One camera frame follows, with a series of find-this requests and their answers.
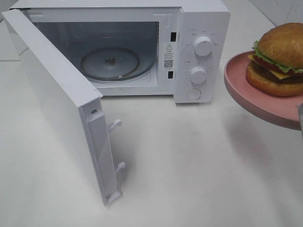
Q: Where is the upper white power knob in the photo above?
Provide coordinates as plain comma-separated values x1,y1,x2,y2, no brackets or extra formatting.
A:
193,35,214,57

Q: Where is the warning label with QR code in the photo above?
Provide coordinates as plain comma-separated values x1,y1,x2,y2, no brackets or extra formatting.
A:
163,42,176,70

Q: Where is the pink plate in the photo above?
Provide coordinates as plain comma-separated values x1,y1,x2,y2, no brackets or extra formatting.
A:
224,51,303,130

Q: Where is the round white door button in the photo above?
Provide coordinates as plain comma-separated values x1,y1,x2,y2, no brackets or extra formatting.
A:
187,88,202,100

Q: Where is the lower white timer knob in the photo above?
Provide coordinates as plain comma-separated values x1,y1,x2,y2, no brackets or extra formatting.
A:
190,67,206,84

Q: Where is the glass microwave turntable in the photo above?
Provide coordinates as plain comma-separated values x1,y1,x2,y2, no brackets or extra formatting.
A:
69,37,157,82

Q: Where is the burger with lettuce and cheese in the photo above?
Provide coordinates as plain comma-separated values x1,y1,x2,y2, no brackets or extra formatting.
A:
246,23,303,96

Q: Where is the white microwave oven body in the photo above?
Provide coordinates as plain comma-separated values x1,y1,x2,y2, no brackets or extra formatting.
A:
8,0,230,103

